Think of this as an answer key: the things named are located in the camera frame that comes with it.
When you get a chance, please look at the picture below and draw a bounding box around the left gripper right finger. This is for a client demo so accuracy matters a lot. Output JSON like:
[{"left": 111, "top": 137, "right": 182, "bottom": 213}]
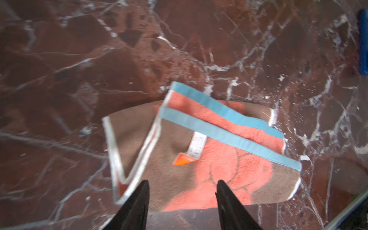
[{"left": 215, "top": 180, "right": 262, "bottom": 230}]

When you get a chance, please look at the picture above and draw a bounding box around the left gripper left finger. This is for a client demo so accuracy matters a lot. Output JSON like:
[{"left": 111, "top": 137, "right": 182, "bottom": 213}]
[{"left": 103, "top": 180, "right": 150, "bottom": 230}]

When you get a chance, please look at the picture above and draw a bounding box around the red orange towel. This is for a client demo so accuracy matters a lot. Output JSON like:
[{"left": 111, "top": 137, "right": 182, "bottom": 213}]
[{"left": 102, "top": 82, "right": 302, "bottom": 211}]

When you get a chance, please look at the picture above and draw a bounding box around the blue marker pen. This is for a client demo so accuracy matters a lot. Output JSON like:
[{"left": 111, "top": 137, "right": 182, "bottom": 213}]
[{"left": 358, "top": 8, "right": 368, "bottom": 76}]

